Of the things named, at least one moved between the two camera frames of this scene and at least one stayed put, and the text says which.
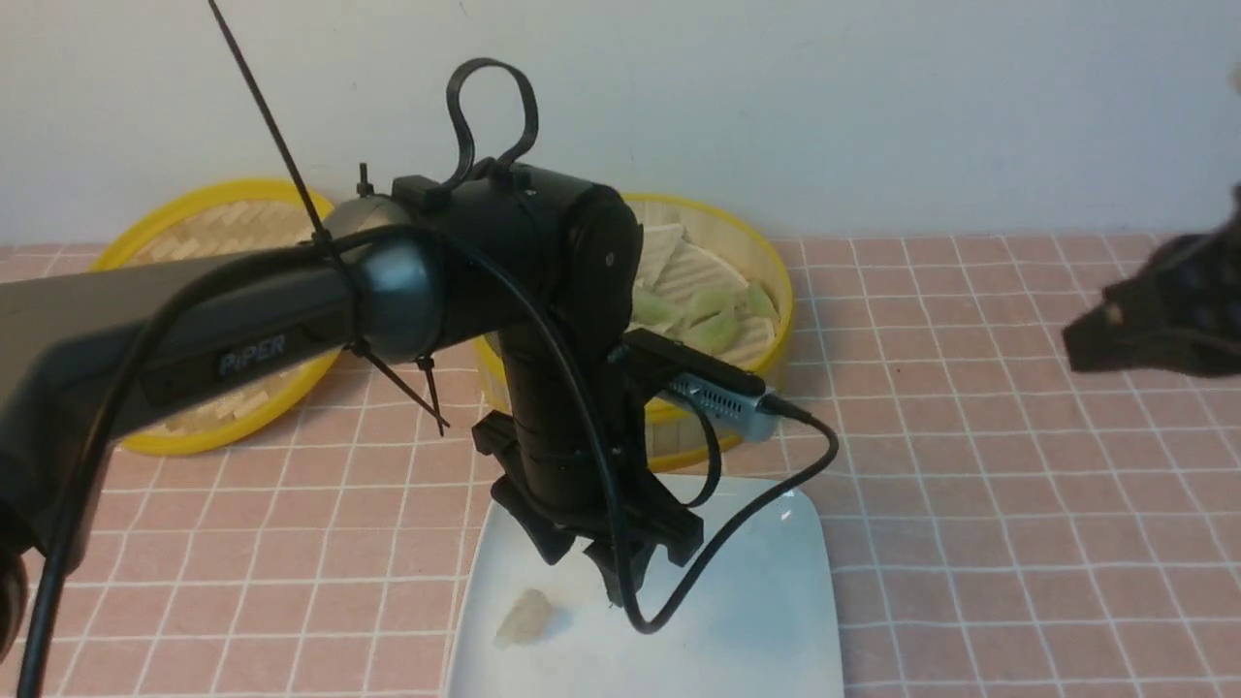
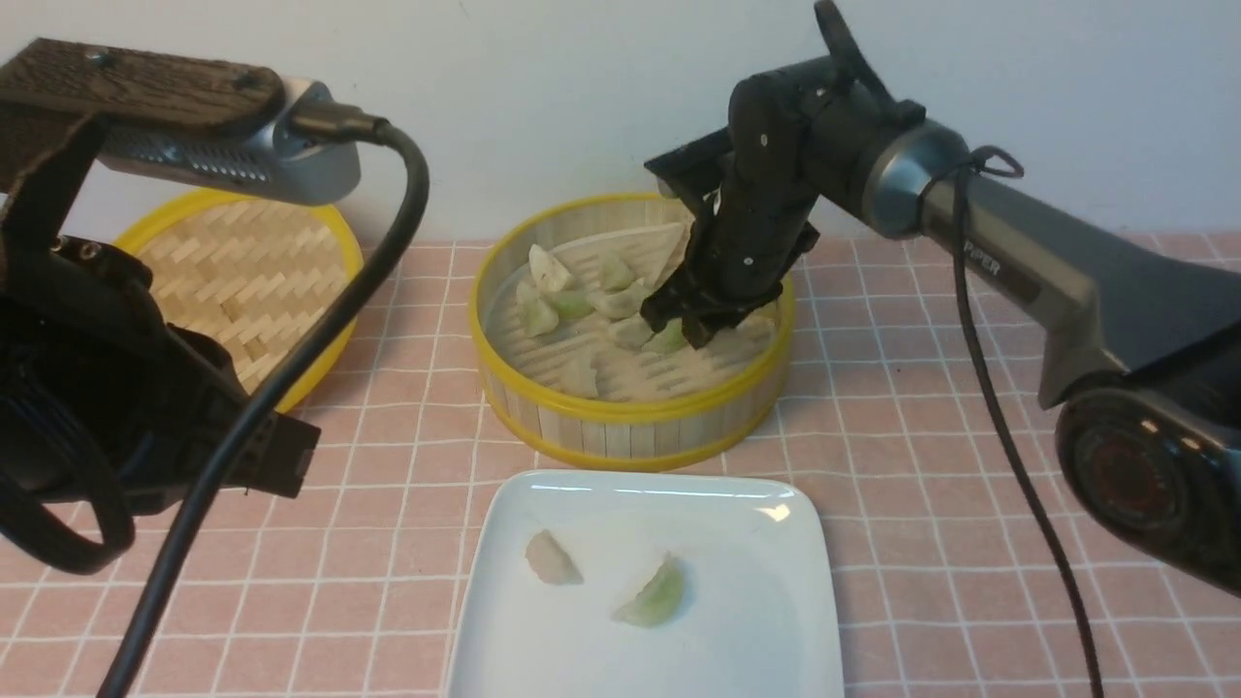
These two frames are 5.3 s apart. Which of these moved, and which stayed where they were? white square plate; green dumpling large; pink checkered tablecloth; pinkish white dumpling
Moved: green dumpling large; pinkish white dumpling
Stayed: white square plate; pink checkered tablecloth
